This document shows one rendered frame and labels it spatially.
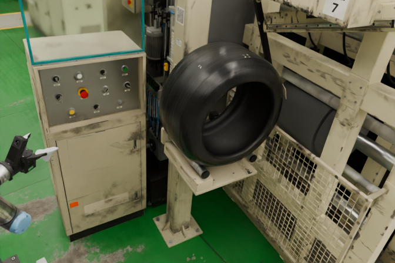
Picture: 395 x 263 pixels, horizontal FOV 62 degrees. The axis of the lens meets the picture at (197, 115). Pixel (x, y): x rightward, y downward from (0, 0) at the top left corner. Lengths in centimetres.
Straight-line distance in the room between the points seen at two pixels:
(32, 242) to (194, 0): 186
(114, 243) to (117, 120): 90
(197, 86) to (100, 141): 85
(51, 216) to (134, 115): 108
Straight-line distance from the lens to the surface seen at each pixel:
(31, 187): 292
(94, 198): 222
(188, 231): 245
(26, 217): 136
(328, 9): 127
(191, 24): 156
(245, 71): 132
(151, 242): 240
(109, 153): 202
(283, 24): 161
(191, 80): 131
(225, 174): 170
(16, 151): 142
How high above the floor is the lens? 193
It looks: 32 degrees down
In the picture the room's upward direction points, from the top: 5 degrees clockwise
